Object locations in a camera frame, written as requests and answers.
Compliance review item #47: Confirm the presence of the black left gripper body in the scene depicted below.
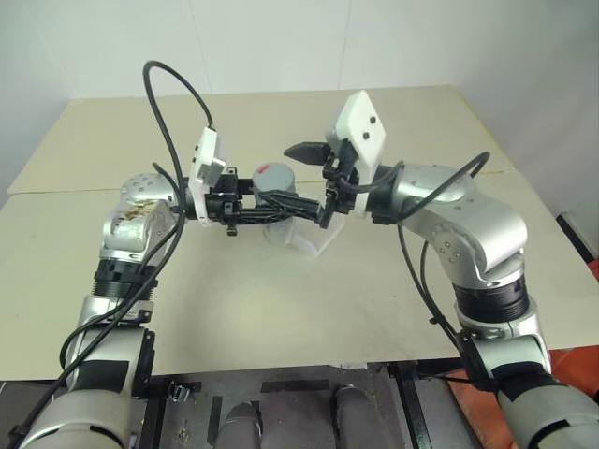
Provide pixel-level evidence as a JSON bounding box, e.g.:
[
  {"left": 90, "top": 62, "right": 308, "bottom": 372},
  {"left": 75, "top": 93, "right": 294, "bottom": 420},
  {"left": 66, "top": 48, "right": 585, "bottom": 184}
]
[{"left": 204, "top": 166, "right": 242, "bottom": 239}]

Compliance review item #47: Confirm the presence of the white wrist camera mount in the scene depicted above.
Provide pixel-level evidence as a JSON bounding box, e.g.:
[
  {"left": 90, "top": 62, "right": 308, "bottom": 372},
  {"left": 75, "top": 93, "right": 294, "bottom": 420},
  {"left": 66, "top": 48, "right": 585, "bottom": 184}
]
[
  {"left": 188, "top": 126, "right": 228, "bottom": 228},
  {"left": 324, "top": 90, "right": 387, "bottom": 220}
]

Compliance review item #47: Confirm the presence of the grey jar lid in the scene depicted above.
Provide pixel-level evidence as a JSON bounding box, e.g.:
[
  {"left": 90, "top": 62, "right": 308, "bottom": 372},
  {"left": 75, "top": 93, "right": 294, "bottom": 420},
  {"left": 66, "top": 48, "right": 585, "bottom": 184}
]
[{"left": 251, "top": 161, "right": 297, "bottom": 201}]

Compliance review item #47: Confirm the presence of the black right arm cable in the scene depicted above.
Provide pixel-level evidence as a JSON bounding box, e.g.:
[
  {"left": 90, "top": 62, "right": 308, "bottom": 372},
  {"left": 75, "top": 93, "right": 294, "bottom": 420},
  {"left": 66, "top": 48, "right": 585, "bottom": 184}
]
[{"left": 327, "top": 151, "right": 498, "bottom": 395}]

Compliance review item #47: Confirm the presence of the grey metal frame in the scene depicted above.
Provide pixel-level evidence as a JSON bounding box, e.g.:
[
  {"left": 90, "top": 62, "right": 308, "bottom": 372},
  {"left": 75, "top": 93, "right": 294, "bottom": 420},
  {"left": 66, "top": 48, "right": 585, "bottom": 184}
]
[{"left": 555, "top": 211, "right": 599, "bottom": 261}]

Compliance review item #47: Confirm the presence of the clear plastic jar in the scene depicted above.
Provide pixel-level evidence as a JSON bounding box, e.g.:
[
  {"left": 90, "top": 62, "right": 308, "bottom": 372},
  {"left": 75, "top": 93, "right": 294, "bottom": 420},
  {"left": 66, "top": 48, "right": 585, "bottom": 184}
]
[{"left": 259, "top": 205, "right": 298, "bottom": 246}]

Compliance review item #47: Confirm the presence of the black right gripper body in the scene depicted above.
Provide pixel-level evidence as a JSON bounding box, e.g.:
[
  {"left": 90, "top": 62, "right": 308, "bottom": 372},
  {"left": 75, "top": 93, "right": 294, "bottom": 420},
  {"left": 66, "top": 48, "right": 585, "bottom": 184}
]
[{"left": 319, "top": 142, "right": 364, "bottom": 231}]

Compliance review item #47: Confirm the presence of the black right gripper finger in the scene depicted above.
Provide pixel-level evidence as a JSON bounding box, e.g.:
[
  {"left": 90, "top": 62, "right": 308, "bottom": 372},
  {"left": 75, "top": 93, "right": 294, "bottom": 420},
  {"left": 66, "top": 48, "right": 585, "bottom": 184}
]
[
  {"left": 262, "top": 191, "right": 325, "bottom": 222},
  {"left": 284, "top": 139, "right": 328, "bottom": 166}
]

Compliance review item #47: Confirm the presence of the clear plastic box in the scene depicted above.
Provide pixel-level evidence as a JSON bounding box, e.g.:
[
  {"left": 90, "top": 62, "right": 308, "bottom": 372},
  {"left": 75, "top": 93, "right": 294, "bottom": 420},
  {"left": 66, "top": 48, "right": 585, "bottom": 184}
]
[{"left": 288, "top": 216, "right": 344, "bottom": 260}]

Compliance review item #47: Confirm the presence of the dark grey rounded shape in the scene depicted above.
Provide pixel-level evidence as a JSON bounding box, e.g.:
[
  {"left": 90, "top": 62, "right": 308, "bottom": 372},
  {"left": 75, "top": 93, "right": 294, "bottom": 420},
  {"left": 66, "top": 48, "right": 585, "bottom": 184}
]
[
  {"left": 218, "top": 402, "right": 262, "bottom": 449},
  {"left": 332, "top": 384, "right": 373, "bottom": 449}
]

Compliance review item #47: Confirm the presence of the black tape strip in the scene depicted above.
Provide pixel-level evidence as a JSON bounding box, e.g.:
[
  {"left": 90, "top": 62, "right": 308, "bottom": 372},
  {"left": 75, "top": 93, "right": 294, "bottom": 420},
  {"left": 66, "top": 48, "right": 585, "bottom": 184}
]
[{"left": 260, "top": 379, "right": 330, "bottom": 394}]

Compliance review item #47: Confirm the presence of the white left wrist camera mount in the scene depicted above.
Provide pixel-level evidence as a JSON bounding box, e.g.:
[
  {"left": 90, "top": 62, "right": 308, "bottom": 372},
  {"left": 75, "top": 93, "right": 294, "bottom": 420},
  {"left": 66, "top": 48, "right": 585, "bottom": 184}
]
[{"left": 188, "top": 126, "right": 228, "bottom": 228}]

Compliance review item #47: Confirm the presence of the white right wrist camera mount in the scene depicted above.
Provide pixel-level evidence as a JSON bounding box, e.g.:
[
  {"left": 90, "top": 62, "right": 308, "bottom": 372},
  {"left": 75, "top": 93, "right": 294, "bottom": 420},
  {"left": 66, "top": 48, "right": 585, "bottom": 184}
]
[{"left": 324, "top": 90, "right": 387, "bottom": 220}]

